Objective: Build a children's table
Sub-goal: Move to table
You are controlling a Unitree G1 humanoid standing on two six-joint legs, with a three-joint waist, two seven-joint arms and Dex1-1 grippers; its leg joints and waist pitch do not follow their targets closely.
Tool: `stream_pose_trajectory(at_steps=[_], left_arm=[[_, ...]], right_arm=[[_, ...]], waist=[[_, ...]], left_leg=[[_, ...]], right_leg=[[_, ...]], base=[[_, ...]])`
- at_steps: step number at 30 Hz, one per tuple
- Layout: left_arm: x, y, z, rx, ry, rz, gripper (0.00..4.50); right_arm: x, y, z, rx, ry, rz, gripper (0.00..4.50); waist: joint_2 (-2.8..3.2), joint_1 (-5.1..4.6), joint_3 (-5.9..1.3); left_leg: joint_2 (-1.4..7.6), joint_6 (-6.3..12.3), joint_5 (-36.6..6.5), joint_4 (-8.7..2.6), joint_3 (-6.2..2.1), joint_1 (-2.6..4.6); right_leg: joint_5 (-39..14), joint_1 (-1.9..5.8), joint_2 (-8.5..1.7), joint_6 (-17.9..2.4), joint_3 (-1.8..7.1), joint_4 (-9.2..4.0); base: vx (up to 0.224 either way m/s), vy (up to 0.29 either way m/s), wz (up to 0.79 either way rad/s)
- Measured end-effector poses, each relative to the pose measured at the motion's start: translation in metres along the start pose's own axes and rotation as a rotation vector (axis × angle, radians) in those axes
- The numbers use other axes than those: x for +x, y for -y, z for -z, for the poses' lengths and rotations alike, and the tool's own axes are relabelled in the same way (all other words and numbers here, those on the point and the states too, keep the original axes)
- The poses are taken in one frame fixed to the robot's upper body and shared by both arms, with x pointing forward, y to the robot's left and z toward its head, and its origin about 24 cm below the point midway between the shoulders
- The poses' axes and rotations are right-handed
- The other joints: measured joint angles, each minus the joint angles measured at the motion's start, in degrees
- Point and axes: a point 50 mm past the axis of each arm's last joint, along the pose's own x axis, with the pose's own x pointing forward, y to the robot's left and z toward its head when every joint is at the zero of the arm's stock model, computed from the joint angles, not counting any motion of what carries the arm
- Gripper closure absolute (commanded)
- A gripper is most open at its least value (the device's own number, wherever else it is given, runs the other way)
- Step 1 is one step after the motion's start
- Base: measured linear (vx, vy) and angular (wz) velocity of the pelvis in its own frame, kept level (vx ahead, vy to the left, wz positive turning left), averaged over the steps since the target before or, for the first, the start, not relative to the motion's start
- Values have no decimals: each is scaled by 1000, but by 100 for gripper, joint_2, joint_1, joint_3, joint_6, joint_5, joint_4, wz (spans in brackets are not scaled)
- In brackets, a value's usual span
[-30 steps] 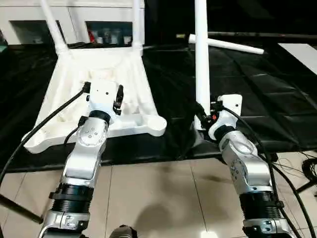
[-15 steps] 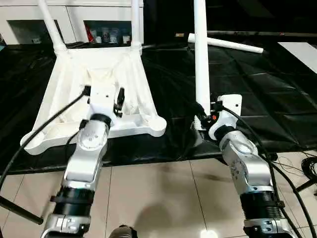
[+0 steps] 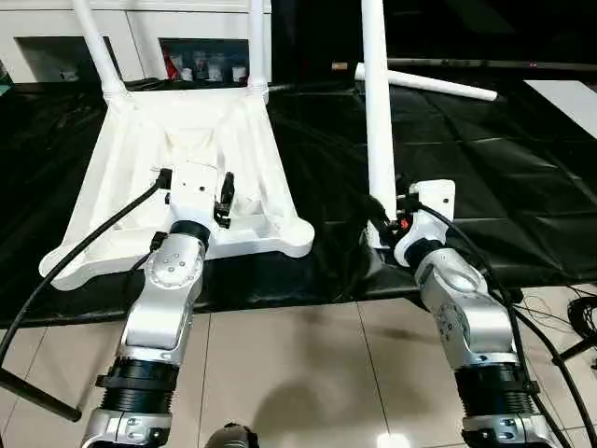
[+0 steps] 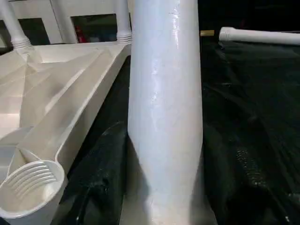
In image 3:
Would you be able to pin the dark round robot part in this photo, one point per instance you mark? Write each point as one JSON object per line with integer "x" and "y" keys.
{"x": 231, "y": 439}

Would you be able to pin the white plastic table leg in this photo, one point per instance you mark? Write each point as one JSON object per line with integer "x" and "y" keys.
{"x": 378, "y": 112}
{"x": 448, "y": 86}
{"x": 93, "y": 37}
{"x": 256, "y": 37}

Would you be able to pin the white flat panel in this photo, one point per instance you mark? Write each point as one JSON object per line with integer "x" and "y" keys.
{"x": 569, "y": 93}

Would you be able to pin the white glass-door cabinet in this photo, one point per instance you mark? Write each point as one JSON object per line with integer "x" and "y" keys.
{"x": 140, "y": 28}

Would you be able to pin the black stand leg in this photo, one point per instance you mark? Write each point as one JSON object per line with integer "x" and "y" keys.
{"x": 37, "y": 392}
{"x": 576, "y": 351}

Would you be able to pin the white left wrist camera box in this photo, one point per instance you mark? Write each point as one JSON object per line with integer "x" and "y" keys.
{"x": 196, "y": 201}

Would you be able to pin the black metal rail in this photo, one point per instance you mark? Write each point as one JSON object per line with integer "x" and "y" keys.
{"x": 494, "y": 64}

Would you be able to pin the white plastic table top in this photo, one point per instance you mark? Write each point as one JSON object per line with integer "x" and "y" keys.
{"x": 252, "y": 159}

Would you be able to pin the black mat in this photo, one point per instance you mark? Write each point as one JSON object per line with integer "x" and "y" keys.
{"x": 485, "y": 187}

